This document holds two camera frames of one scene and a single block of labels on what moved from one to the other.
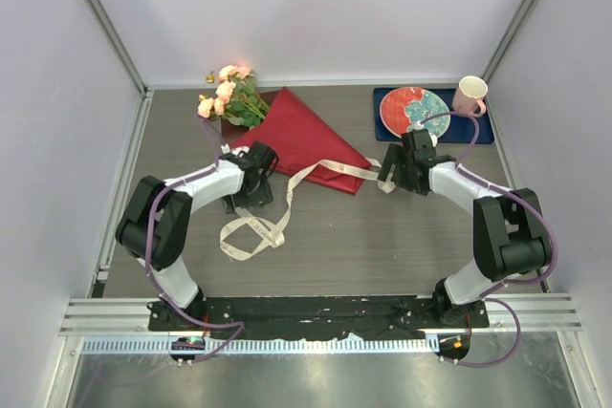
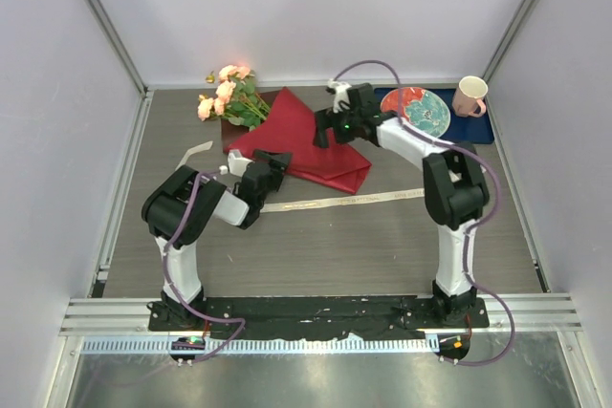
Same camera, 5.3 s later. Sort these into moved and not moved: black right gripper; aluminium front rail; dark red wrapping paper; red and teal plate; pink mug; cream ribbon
Moved: cream ribbon; black right gripper
Not moved: aluminium front rail; red and teal plate; dark red wrapping paper; pink mug
